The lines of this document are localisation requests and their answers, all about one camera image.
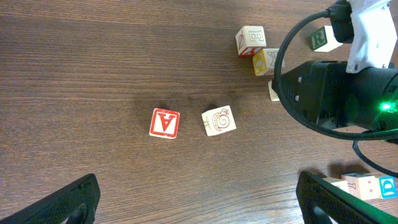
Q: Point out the letter K block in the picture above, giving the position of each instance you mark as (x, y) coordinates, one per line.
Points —
(264, 62)

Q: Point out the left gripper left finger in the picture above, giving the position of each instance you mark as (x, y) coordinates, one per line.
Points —
(75, 203)

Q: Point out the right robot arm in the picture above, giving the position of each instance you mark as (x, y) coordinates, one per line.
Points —
(388, 109)

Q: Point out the snail picture block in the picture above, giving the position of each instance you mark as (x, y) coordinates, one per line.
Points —
(218, 121)

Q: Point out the blue letter D block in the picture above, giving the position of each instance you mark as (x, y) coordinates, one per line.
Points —
(387, 187)

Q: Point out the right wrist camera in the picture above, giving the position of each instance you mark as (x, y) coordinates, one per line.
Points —
(368, 26)

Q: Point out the red letter I block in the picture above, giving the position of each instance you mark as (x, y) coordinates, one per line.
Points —
(273, 94)

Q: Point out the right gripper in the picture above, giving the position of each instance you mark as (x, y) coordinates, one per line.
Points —
(324, 94)

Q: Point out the wooden picture block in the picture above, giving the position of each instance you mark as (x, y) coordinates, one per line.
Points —
(339, 183)
(362, 186)

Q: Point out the green letter R block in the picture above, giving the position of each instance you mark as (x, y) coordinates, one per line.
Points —
(323, 40)

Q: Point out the red letter A block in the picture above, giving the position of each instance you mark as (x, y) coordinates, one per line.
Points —
(164, 123)

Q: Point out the letter E block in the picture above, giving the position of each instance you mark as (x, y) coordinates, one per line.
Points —
(250, 40)

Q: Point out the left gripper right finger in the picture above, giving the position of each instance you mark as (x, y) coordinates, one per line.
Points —
(322, 202)

